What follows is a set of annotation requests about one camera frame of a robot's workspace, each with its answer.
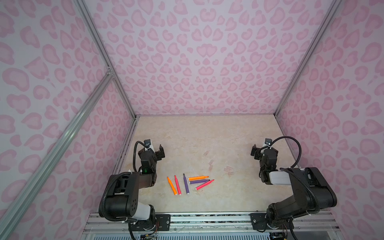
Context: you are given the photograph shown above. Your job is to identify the purple highlighter pen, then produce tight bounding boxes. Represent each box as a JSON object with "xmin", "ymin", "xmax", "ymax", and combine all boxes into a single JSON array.
[
  {"xmin": 183, "ymin": 174, "xmax": 190, "ymax": 195},
  {"xmin": 190, "ymin": 179, "xmax": 210, "ymax": 185}
]

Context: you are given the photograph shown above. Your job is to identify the pink highlighter pen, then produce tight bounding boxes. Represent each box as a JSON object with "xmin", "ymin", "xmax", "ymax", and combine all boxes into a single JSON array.
[
  {"xmin": 195, "ymin": 180, "xmax": 215, "ymax": 191},
  {"xmin": 175, "ymin": 175, "xmax": 182, "ymax": 195}
]

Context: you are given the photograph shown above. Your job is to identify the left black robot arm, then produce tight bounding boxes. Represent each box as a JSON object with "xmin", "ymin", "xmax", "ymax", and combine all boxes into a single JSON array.
[{"xmin": 99, "ymin": 146, "xmax": 165, "ymax": 231}]

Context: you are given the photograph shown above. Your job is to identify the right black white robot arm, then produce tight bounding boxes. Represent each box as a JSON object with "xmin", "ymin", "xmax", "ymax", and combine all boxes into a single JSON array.
[{"xmin": 250, "ymin": 145, "xmax": 337, "ymax": 233}]

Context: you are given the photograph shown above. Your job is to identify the orange highlighter pen right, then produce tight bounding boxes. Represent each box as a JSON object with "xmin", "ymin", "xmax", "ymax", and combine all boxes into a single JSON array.
[{"xmin": 189, "ymin": 176, "xmax": 209, "ymax": 181}]

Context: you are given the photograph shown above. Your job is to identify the orange highlighter pen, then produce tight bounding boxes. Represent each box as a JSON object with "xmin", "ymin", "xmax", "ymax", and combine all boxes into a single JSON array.
[
  {"xmin": 189, "ymin": 176, "xmax": 209, "ymax": 181},
  {"xmin": 167, "ymin": 177, "xmax": 178, "ymax": 196}
]

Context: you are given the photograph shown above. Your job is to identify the orange highlighter pen left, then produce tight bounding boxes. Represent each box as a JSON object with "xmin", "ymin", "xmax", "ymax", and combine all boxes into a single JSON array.
[{"xmin": 167, "ymin": 177, "xmax": 178, "ymax": 196}]

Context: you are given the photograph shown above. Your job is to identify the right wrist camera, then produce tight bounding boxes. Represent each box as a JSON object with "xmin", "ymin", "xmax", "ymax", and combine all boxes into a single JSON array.
[{"xmin": 263, "ymin": 138, "xmax": 273, "ymax": 149}]

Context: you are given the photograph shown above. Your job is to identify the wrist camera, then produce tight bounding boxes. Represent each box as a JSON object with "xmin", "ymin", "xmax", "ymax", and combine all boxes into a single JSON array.
[
  {"xmin": 144, "ymin": 139, "xmax": 155, "ymax": 152},
  {"xmin": 263, "ymin": 138, "xmax": 273, "ymax": 149}
]

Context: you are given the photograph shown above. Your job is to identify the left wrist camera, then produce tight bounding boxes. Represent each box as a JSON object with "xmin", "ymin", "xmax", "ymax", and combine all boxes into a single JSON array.
[{"xmin": 144, "ymin": 139, "xmax": 155, "ymax": 152}]

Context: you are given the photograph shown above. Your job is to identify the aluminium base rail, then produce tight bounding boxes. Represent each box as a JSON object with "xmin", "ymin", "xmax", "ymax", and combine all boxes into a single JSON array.
[{"xmin": 81, "ymin": 211, "xmax": 344, "ymax": 240}]

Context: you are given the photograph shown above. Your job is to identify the diagonal aluminium frame bar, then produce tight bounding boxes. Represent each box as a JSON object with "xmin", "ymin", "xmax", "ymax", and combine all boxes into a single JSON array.
[{"xmin": 1, "ymin": 73, "xmax": 114, "ymax": 240}]

